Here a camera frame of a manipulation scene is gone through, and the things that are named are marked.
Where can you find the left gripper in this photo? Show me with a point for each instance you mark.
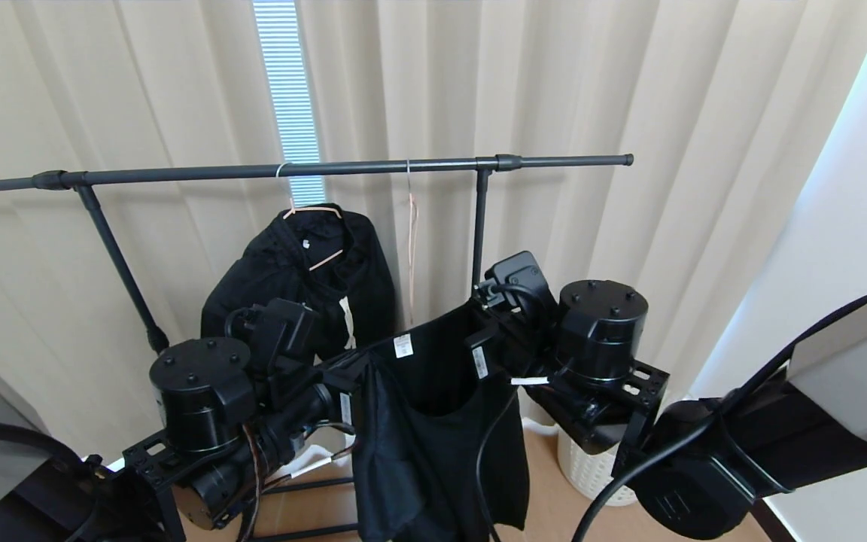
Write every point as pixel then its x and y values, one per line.
pixel 313 414

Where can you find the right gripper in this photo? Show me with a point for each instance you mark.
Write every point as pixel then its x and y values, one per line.
pixel 524 354

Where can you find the black garment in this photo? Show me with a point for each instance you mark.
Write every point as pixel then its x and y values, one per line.
pixel 433 452
pixel 275 271

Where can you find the pink clothes hanger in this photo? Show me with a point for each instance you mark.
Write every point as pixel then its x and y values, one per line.
pixel 411 256
pixel 326 261

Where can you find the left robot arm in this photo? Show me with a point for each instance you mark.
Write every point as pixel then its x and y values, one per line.
pixel 200 391

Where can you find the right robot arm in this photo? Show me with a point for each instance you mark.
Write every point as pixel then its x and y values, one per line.
pixel 599 331

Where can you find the white laundry basket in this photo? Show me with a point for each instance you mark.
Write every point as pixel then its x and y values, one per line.
pixel 591 470

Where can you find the black clothes rack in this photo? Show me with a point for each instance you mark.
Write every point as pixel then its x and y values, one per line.
pixel 177 174

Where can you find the beige curtain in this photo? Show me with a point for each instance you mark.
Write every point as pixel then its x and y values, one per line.
pixel 591 90
pixel 140 90

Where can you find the window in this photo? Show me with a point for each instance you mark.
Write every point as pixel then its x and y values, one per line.
pixel 290 90

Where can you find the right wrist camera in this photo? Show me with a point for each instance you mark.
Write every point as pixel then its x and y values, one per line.
pixel 520 275

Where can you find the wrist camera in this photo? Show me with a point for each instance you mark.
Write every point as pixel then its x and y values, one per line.
pixel 283 331
pixel 520 275

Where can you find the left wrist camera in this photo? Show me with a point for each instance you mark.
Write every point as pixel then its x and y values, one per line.
pixel 283 331

